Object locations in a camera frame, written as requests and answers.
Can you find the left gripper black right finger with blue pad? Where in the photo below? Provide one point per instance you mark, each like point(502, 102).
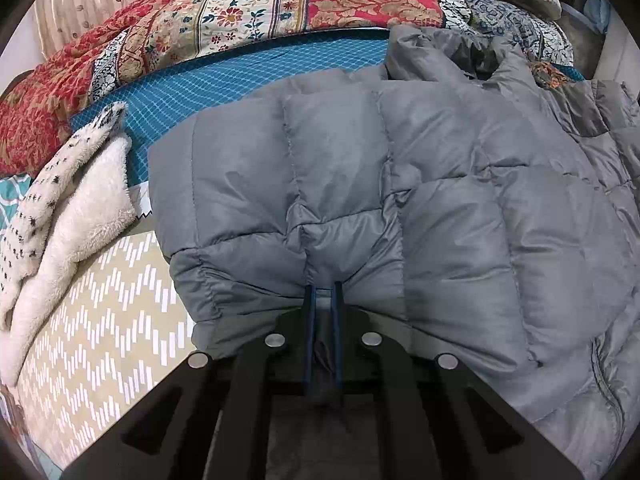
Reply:
point(337, 307)

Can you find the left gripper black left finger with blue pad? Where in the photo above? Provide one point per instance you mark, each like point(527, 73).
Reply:
point(309, 317)

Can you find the grey puffer down jacket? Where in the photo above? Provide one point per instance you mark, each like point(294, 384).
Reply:
point(462, 206)

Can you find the teal grid blanket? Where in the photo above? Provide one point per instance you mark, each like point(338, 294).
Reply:
point(159, 101)

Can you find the white fleece spotted blanket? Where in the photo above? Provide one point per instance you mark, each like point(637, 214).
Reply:
point(78, 203)

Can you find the brown patterned garment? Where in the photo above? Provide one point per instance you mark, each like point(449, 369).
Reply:
point(547, 75)

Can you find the blue white patterned quilt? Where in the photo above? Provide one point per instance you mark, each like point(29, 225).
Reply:
point(539, 39)

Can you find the red floral quilt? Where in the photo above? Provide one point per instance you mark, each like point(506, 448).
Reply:
point(151, 35)

